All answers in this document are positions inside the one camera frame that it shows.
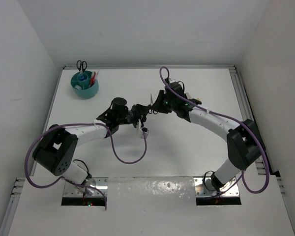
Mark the aluminium frame rail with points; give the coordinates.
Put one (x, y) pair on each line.
(241, 95)

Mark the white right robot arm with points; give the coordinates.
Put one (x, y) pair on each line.
(244, 144)

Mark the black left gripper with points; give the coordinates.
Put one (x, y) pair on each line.
(140, 110)

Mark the metal mounting plate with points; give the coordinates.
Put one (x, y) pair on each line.
(97, 187)
(203, 188)

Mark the black handled scissors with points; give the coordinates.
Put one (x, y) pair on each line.
(151, 110)
(81, 66)

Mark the teal round organizer container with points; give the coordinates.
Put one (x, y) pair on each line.
(86, 92)

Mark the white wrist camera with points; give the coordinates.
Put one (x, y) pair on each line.
(141, 131)
(170, 80)

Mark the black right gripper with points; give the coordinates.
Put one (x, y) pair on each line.
(158, 105)

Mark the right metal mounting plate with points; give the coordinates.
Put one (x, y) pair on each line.
(203, 188)

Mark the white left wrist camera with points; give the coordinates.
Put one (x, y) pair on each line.
(141, 131)

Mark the red gel pen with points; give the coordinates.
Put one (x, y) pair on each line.
(92, 79)

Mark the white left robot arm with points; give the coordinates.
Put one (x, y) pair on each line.
(61, 143)

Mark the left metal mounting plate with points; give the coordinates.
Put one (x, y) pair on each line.
(97, 187)

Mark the blue cap glue bottle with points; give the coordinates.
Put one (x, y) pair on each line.
(82, 76)

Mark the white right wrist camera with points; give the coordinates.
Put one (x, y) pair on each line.
(170, 80)

